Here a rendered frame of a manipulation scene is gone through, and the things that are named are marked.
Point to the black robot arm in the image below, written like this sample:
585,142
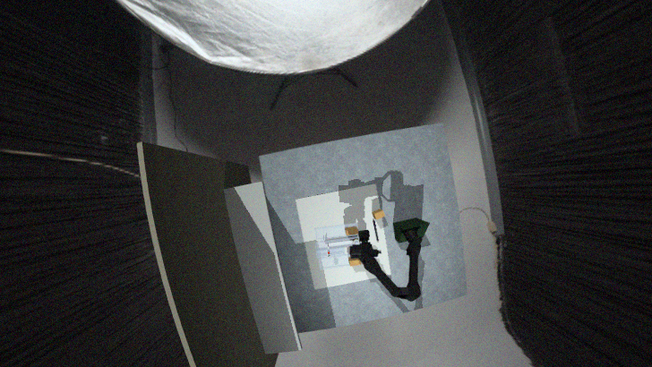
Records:
366,256

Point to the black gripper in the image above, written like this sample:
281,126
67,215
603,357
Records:
364,237

